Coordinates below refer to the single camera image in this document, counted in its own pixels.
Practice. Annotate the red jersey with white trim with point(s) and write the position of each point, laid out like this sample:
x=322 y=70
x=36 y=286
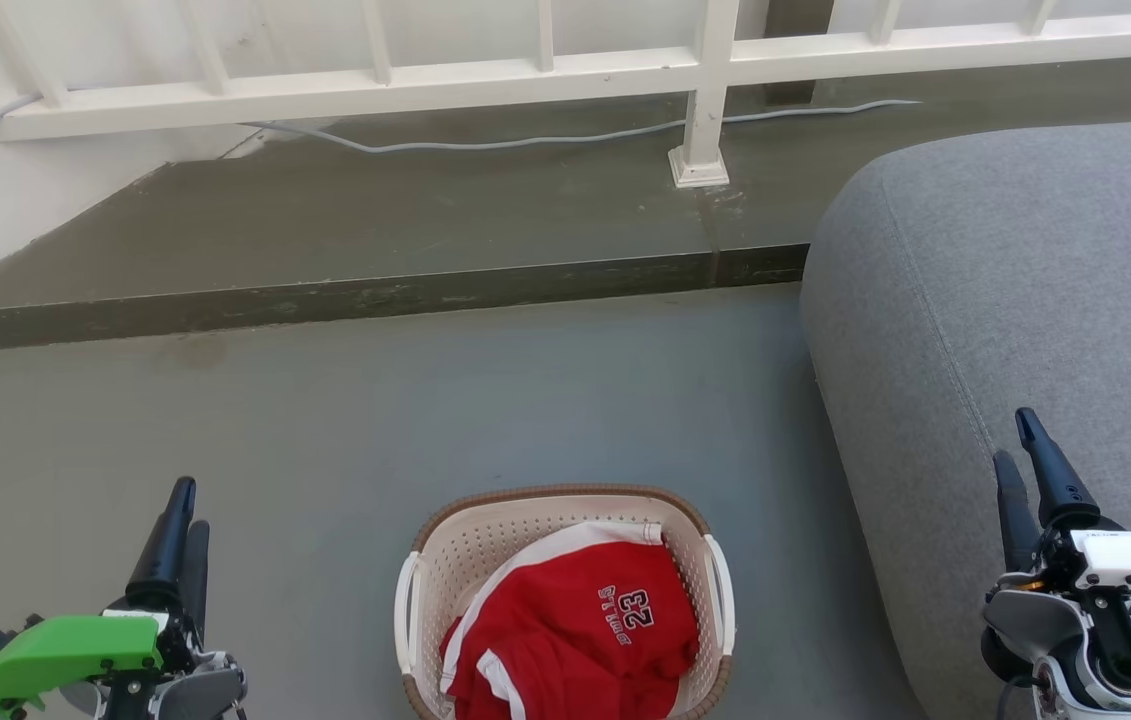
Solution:
x=565 y=640

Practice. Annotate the grey fabric sofa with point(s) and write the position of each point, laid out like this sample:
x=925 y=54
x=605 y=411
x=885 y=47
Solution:
x=1025 y=280

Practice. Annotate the dark grey post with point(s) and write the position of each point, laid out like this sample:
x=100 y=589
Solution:
x=790 y=50

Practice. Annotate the white railing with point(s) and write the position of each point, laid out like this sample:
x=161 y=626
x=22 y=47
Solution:
x=705 y=70

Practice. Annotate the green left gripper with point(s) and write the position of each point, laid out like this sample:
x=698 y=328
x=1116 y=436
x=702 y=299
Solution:
x=75 y=648

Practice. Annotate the cream perforated laundry basket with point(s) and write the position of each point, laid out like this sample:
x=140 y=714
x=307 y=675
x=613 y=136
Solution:
x=470 y=550

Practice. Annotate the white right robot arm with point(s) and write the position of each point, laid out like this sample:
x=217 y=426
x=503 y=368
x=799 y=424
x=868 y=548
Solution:
x=1025 y=620

